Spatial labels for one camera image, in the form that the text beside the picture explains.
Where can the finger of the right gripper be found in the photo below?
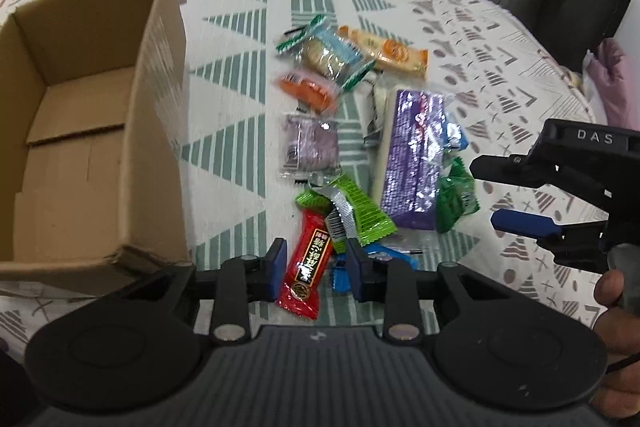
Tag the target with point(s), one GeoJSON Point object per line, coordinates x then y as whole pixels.
{"type": "Point", "coordinates": [547, 233]}
{"type": "Point", "coordinates": [523, 171]}

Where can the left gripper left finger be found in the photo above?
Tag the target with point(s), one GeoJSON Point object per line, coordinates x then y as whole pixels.
{"type": "Point", "coordinates": [241, 281]}

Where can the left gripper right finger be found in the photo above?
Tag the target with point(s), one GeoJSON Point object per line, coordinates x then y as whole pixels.
{"type": "Point", "coordinates": [396, 289]}

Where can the blue snack packet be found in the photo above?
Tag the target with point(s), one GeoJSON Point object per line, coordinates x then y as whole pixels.
{"type": "Point", "coordinates": [377, 253]}

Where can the red snack bar wrapper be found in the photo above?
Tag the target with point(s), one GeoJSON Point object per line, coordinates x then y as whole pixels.
{"type": "Point", "coordinates": [299, 292]}

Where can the dark green snack packet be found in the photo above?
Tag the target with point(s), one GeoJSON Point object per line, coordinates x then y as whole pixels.
{"type": "Point", "coordinates": [456, 197]}

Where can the bright green snack packet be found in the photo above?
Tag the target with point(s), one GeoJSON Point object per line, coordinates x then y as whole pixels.
{"type": "Point", "coordinates": [347, 212]}

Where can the large purple wafer pack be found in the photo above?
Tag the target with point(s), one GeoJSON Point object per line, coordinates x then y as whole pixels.
{"type": "Point", "coordinates": [405, 183]}

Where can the purple clear snack packet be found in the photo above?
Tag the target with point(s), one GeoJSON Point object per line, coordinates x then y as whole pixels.
{"type": "Point", "coordinates": [310, 146]}

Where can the white clear cake packet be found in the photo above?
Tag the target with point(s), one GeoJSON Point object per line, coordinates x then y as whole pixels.
{"type": "Point", "coordinates": [374, 89]}

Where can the person right hand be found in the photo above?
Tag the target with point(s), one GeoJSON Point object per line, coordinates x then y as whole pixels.
{"type": "Point", "coordinates": [618, 395]}

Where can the pink cloth bag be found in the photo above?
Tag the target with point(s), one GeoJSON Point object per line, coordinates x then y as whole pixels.
{"type": "Point", "coordinates": [608, 71]}

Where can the patterned bed cover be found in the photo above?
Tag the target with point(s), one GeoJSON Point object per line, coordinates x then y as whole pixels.
{"type": "Point", "coordinates": [499, 83]}

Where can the brown cardboard box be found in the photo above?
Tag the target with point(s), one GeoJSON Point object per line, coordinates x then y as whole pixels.
{"type": "Point", "coordinates": [91, 125]}

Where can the orange yellow cracker pack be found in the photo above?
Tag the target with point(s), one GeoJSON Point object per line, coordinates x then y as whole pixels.
{"type": "Point", "coordinates": [388, 53]}

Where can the orange small snack packet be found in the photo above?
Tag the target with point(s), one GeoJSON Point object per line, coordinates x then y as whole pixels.
{"type": "Point", "coordinates": [317, 92]}

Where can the teal biscuit packet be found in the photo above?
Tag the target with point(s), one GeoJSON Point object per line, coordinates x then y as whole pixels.
{"type": "Point", "coordinates": [330, 55]}

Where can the green striped candy packet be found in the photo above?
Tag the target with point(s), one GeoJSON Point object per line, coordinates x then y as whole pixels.
{"type": "Point", "coordinates": [297, 36]}

